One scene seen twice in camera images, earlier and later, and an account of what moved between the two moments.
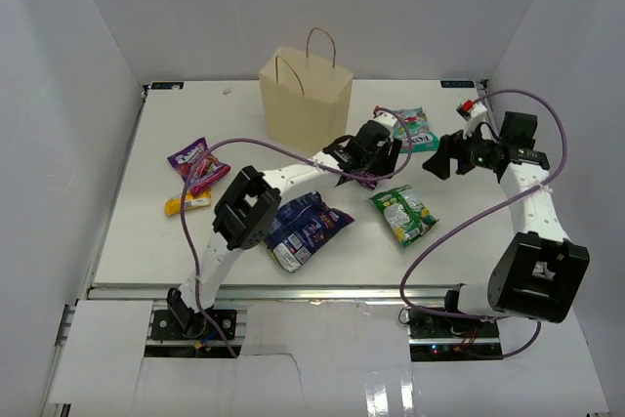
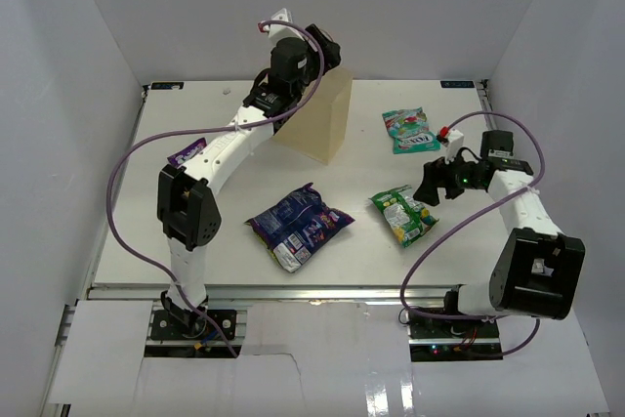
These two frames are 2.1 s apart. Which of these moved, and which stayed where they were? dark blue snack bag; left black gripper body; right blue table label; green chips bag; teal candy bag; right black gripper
Moved: right black gripper; left black gripper body
Stayed: dark blue snack bag; right blue table label; teal candy bag; green chips bag
